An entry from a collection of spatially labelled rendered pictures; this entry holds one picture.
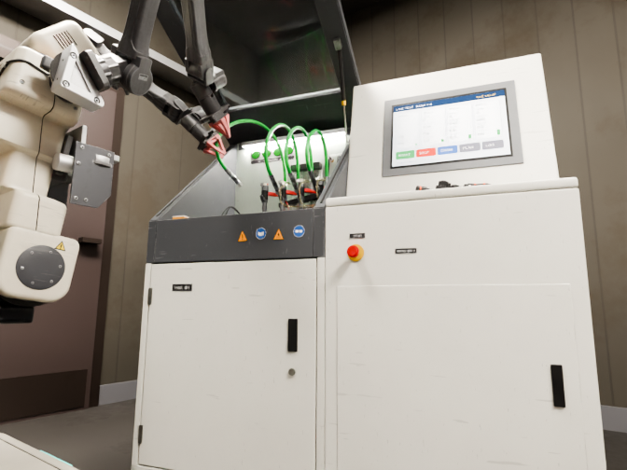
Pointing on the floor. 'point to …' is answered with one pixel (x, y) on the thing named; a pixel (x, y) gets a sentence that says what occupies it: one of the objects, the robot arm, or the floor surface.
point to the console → (459, 305)
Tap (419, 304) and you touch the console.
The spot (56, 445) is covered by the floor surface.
